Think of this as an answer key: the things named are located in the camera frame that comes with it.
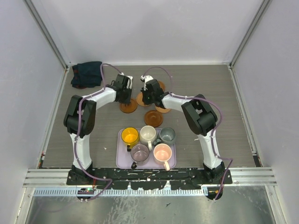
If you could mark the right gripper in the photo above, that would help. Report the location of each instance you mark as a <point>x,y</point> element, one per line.
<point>146,102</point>

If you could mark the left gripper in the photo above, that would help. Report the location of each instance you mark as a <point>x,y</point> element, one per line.
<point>127,100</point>

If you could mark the brown wooden coaster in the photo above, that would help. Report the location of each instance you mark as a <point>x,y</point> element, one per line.
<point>161,86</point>
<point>130,107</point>
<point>153,118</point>

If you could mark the woven rattan coaster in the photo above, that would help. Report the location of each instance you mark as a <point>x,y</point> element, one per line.
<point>162,110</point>
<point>140,101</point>

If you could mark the yellow mug black outside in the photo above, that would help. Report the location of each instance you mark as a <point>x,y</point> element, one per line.
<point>130,137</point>

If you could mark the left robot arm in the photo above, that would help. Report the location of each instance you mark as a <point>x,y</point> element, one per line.
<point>80,121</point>

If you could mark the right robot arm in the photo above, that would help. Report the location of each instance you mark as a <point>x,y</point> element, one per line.
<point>200,118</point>

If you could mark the dark folded cloth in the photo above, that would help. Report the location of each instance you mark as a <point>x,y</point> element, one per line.
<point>86,75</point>

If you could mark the white speckled mug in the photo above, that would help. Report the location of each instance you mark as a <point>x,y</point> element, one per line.
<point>148,135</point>

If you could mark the grey green mug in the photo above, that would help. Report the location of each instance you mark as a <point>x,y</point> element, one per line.
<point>167,136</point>

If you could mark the pink mug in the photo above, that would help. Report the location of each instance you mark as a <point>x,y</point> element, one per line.
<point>162,154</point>

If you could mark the lilac mug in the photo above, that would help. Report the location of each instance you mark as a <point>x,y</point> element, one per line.
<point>140,155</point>

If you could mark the lilac plastic tray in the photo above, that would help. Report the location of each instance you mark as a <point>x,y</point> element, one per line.
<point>124,160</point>

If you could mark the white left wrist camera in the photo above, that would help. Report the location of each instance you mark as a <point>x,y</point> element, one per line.
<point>127,81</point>

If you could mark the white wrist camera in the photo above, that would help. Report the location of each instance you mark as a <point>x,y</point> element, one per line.
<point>127,81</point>
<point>145,79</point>

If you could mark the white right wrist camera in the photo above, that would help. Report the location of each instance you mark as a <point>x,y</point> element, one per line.
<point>145,79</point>

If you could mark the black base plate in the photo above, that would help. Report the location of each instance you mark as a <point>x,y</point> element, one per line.
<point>146,179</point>

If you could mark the aluminium frame rail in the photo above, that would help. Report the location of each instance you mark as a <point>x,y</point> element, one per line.
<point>238,176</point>

